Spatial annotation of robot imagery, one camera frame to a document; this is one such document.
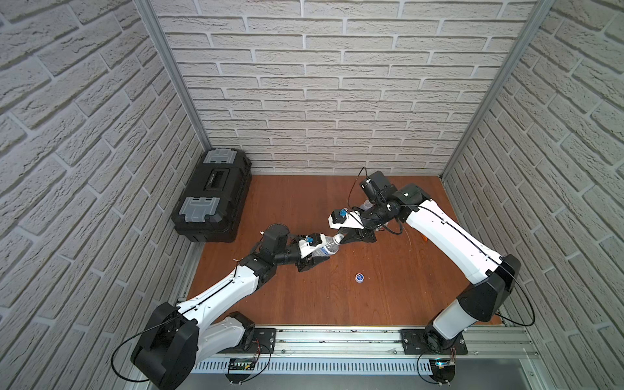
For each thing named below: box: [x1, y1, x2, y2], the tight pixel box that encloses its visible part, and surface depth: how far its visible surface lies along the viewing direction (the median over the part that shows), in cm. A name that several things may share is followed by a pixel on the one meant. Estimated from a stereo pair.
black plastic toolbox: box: [171, 147, 253, 243], surface depth 93 cm
